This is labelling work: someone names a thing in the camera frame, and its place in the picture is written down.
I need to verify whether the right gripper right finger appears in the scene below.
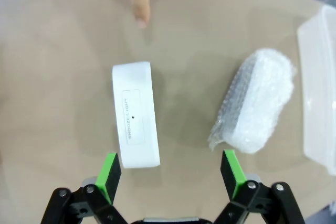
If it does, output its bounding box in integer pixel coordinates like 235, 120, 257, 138
214, 150, 305, 224

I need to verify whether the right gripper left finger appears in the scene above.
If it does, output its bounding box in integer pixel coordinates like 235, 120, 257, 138
40, 152, 124, 224

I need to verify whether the unwrapped white clock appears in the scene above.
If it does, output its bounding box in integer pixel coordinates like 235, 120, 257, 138
112, 61, 161, 169

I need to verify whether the bubble clock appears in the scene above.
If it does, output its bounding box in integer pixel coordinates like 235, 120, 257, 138
207, 48, 297, 154

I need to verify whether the clear plastic container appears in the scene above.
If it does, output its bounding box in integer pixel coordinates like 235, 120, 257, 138
297, 5, 336, 176

